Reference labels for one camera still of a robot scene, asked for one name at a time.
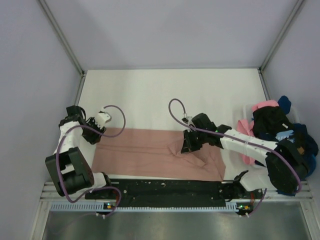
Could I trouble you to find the black t shirt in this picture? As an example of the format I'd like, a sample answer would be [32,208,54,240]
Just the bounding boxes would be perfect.
[252,106,294,141]

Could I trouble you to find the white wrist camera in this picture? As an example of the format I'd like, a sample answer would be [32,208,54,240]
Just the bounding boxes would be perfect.
[95,108,112,129]
[181,113,193,126]

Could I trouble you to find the light blue cable duct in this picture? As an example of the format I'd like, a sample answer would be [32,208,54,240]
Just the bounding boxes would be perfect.
[50,201,251,213]

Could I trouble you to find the purple cable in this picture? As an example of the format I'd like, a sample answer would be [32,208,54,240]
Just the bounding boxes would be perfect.
[56,104,126,210]
[168,98,302,216]

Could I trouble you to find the bright pink t shirt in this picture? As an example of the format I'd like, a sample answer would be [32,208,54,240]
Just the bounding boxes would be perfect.
[236,99,280,166]

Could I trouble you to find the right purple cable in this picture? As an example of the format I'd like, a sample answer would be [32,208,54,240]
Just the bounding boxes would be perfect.
[168,98,302,216]

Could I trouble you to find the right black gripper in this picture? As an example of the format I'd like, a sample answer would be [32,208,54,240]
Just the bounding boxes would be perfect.
[181,128,207,154]

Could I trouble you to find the white plastic bin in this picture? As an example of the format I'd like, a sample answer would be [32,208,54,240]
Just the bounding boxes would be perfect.
[243,104,301,124]

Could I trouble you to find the aluminium frame rail right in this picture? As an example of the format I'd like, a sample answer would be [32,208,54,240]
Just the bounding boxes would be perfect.
[258,0,307,74]

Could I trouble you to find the dusty pink t shirt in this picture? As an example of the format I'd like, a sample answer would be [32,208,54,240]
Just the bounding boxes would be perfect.
[91,128,226,182]

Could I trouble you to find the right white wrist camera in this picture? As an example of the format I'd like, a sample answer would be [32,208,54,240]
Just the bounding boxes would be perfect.
[181,113,193,126]

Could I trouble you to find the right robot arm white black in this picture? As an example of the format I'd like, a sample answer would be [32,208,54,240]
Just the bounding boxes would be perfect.
[180,113,309,198]

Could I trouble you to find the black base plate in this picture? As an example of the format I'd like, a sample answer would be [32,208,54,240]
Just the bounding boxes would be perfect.
[84,178,265,209]

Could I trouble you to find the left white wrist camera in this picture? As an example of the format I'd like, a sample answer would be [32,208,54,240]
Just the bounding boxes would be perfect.
[95,108,112,129]

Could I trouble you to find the navy blue t shirt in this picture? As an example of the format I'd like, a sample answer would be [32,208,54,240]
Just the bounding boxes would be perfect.
[258,94,320,197]

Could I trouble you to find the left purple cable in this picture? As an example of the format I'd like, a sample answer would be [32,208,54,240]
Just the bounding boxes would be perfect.
[56,104,126,210]

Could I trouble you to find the aluminium frame rail left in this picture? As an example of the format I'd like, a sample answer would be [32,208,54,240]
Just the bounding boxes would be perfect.
[36,0,85,76]

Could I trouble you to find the aluminium frame rail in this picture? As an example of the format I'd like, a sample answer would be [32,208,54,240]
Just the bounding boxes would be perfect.
[36,0,85,76]
[258,0,307,74]

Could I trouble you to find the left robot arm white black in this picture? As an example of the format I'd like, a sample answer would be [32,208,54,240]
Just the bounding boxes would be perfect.
[45,105,114,199]

